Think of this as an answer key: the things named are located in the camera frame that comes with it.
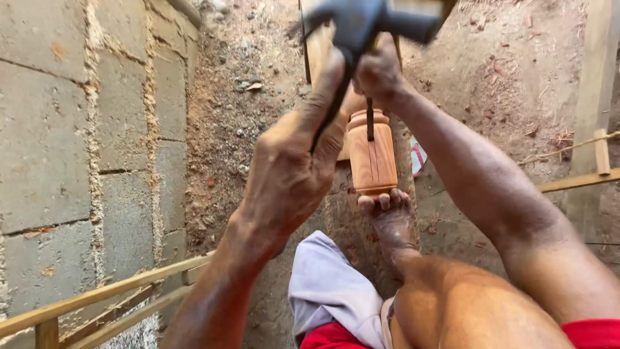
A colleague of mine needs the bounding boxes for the person's right hand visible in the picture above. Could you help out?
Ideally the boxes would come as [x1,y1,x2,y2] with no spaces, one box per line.
[351,33,413,105]

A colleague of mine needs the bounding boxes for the person's left hand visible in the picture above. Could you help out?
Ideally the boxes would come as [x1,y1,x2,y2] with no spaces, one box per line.
[232,48,348,254]

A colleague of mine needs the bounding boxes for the black hammer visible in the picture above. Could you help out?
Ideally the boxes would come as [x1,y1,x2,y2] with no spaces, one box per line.
[299,0,449,152]

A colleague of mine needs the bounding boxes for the turned wooden cylinder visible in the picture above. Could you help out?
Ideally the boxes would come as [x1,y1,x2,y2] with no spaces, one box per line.
[346,109,399,197]

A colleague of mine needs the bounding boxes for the white red flip-flop sandal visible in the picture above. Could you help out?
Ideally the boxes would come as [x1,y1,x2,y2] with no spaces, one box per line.
[410,135,429,178]

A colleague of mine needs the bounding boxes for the person's bare foot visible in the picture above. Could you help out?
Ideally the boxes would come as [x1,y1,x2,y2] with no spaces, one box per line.
[357,188,423,283]

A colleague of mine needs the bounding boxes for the rough dark wooden beam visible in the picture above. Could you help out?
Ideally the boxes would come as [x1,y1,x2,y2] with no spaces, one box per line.
[324,114,423,291]

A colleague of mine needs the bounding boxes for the grey pipe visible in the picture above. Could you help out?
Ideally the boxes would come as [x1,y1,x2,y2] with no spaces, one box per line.
[166,0,204,29]

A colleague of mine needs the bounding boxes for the pale grey cloth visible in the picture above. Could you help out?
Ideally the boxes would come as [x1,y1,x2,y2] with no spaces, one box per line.
[288,230,389,349]

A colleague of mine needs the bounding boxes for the person's bare leg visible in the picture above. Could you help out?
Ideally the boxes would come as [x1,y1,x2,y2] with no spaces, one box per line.
[389,254,578,349]

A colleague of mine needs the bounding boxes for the red shorts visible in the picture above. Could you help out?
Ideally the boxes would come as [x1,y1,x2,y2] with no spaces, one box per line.
[299,318,620,349]

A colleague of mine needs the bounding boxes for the wooden post frame with rope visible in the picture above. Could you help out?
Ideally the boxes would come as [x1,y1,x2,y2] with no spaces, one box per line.
[517,0,620,245]

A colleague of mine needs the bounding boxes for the wooden rail frame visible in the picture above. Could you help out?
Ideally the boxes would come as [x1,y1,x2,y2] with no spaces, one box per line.
[0,250,216,349]

